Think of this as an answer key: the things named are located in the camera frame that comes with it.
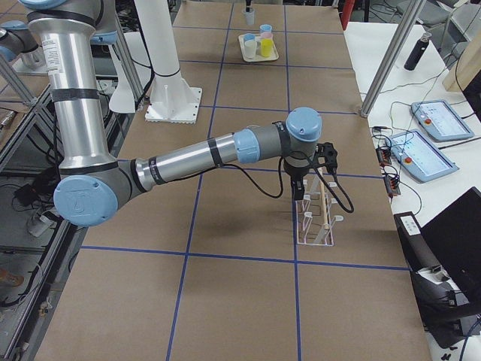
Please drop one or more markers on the blue ikea cup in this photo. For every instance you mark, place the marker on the blue ikea cup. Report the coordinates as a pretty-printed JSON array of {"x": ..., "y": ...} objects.
[
  {"x": 265, "y": 28},
  {"x": 249, "y": 37}
]

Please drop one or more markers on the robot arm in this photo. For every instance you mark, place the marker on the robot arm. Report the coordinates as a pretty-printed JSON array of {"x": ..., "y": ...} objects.
[{"x": 93, "y": 184}]

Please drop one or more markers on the pale green ikea cup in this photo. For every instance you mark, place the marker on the pale green ikea cup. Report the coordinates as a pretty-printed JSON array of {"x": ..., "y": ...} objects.
[{"x": 249, "y": 16}]

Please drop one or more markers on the yellow ikea cup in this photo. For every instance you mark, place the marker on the yellow ikea cup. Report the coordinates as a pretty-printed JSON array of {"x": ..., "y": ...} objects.
[{"x": 266, "y": 47}]

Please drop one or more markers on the beige plastic tray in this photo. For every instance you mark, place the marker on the beige plastic tray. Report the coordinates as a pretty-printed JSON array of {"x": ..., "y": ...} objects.
[{"x": 258, "y": 58}]

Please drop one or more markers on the black usb hub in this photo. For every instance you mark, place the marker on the black usb hub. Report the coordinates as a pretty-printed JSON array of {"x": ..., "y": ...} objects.
[{"x": 384, "y": 156}]

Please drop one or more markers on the near teach pendant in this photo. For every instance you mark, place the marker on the near teach pendant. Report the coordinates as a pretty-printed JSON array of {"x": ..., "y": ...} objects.
[{"x": 419, "y": 156}]

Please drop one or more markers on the teach pendant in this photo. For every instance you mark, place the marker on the teach pendant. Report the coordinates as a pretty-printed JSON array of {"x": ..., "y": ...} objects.
[
  {"x": 419, "y": 156},
  {"x": 440, "y": 121}
]

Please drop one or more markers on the far teach pendant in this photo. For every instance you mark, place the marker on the far teach pendant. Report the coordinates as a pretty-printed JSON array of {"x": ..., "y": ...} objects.
[{"x": 440, "y": 121}]

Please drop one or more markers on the black laptop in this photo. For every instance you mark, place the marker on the black laptop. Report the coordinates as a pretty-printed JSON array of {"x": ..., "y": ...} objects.
[{"x": 454, "y": 238}]

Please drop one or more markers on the black water bottle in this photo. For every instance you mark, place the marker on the black water bottle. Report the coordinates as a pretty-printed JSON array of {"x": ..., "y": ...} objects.
[{"x": 417, "y": 52}]

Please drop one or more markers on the cardboard box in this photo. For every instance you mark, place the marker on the cardboard box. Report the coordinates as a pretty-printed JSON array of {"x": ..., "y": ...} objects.
[{"x": 465, "y": 69}]

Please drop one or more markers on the white wire cup rack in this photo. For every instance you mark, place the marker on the white wire cup rack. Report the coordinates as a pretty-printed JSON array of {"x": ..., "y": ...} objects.
[{"x": 315, "y": 221}]

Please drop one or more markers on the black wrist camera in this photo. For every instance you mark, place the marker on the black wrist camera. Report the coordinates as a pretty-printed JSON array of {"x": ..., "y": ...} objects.
[{"x": 326, "y": 156}]

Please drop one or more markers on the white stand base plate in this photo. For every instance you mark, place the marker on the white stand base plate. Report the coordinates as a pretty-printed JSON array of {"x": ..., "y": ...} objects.
[{"x": 173, "y": 100}]

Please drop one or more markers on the aluminium frame post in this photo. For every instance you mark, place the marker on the aluminium frame post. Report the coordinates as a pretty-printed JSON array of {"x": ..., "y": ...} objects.
[{"x": 397, "y": 42}]

